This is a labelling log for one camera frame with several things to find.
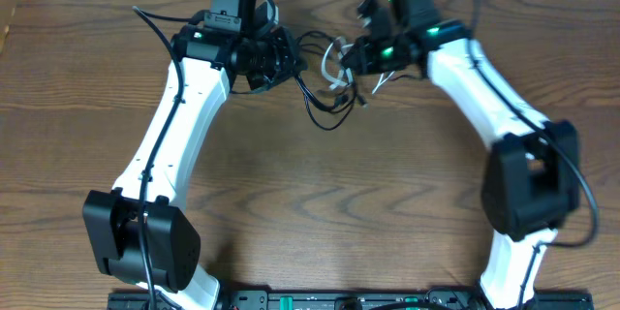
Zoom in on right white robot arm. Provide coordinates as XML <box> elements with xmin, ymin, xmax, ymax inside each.
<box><xmin>341</xmin><ymin>0</ymin><xmax>579</xmax><ymax>309</ymax></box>

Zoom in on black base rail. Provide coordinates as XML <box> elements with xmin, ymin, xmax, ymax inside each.
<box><xmin>106</xmin><ymin>287</ymin><xmax>595</xmax><ymax>310</ymax></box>

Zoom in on white cable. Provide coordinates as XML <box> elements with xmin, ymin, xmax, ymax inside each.
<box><xmin>320</xmin><ymin>36</ymin><xmax>396</xmax><ymax>96</ymax></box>

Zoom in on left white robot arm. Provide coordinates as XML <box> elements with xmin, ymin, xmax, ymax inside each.
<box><xmin>82</xmin><ymin>0</ymin><xmax>305</xmax><ymax>309</ymax></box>

